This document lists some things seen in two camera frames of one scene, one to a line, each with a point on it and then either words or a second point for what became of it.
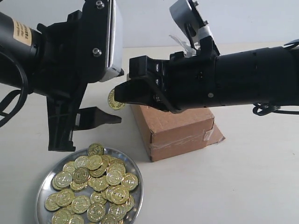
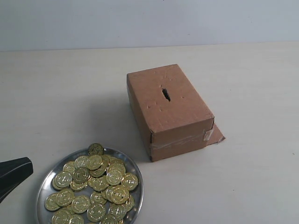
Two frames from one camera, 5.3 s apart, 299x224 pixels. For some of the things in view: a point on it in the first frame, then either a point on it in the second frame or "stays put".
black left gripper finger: x=61 y=119 -> x=12 y=172
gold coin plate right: x=129 y=181 stays put
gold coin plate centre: x=81 y=175 stays put
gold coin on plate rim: x=96 y=149 stays put
